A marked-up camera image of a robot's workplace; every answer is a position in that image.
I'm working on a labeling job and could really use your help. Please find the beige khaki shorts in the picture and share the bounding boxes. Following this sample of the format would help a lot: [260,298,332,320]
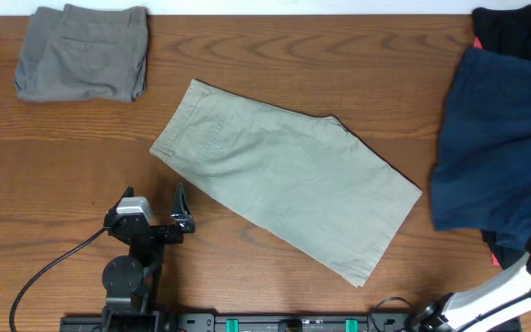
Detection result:
[150,80,421,287]

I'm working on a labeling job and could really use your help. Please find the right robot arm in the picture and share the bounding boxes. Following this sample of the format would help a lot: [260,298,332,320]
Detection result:
[408,237,531,332]

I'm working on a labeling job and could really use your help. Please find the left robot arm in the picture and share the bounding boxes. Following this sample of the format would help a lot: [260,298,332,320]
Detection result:
[101,184,195,332]

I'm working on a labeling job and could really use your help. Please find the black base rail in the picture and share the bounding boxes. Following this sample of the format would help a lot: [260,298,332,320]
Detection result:
[59,312,422,332]

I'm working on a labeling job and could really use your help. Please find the black garment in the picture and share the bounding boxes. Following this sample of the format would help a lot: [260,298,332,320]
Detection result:
[471,5,531,61]

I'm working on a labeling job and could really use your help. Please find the folded grey shorts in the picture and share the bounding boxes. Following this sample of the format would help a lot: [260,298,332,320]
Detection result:
[14,4,148,102]

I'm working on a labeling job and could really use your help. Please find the navy blue shorts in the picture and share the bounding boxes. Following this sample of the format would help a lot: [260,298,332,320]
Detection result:
[430,48,531,250]

